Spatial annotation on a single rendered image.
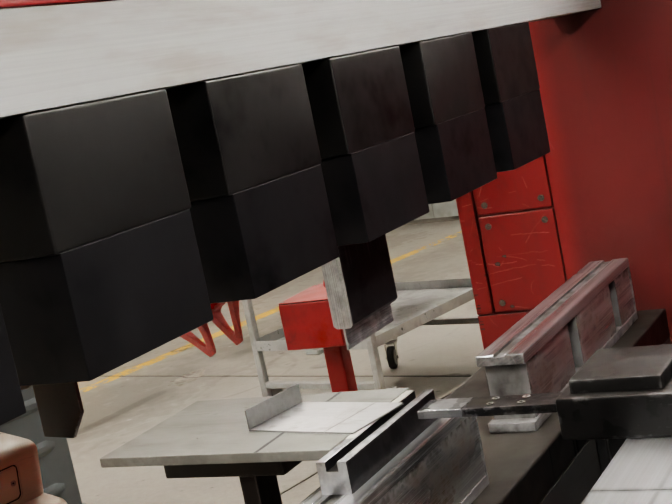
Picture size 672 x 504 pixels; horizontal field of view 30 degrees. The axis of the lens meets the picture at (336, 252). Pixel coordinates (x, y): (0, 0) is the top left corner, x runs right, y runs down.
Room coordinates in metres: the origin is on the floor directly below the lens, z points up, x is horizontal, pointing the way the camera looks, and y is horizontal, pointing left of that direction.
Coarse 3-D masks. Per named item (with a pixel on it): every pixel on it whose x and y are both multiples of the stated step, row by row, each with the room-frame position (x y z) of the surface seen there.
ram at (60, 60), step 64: (0, 0) 0.75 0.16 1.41; (64, 0) 0.80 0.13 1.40; (128, 0) 0.86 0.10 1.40; (192, 0) 0.92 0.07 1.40; (256, 0) 1.00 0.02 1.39; (320, 0) 1.10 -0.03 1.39; (384, 0) 1.21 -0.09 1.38; (448, 0) 1.35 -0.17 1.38; (512, 0) 1.53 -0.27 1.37; (576, 0) 1.77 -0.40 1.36; (0, 64) 0.73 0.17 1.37; (64, 64) 0.78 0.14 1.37; (128, 64) 0.84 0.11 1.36; (192, 64) 0.91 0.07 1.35; (256, 64) 0.98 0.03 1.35
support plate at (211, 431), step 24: (192, 408) 1.34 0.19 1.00; (216, 408) 1.32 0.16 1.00; (240, 408) 1.30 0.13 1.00; (144, 432) 1.28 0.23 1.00; (168, 432) 1.26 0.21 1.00; (192, 432) 1.24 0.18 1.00; (216, 432) 1.22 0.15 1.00; (240, 432) 1.20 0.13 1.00; (264, 432) 1.19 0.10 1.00; (120, 456) 1.20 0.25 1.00; (144, 456) 1.19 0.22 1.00; (168, 456) 1.17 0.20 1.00; (192, 456) 1.16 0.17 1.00; (216, 456) 1.14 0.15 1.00; (240, 456) 1.13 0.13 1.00; (264, 456) 1.12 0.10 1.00; (288, 456) 1.11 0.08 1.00; (312, 456) 1.09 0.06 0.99
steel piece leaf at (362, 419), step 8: (368, 408) 1.19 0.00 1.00; (376, 408) 1.18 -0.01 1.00; (384, 408) 1.18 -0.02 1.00; (392, 408) 1.17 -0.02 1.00; (352, 416) 1.17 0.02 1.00; (360, 416) 1.17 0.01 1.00; (368, 416) 1.16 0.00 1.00; (376, 416) 1.15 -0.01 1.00; (344, 424) 1.15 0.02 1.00; (352, 424) 1.14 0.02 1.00; (360, 424) 1.14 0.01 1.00; (368, 424) 1.14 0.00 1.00; (328, 432) 1.14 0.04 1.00; (336, 432) 1.13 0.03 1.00; (344, 432) 1.12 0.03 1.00; (352, 432) 1.12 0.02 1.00
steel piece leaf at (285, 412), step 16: (272, 400) 1.23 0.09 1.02; (288, 400) 1.25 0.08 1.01; (256, 416) 1.21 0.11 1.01; (272, 416) 1.23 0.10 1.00; (288, 416) 1.22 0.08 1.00; (304, 416) 1.21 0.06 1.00; (320, 416) 1.19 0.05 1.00; (336, 416) 1.18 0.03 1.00; (288, 432) 1.17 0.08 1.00; (304, 432) 1.15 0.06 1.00; (320, 432) 1.14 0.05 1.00
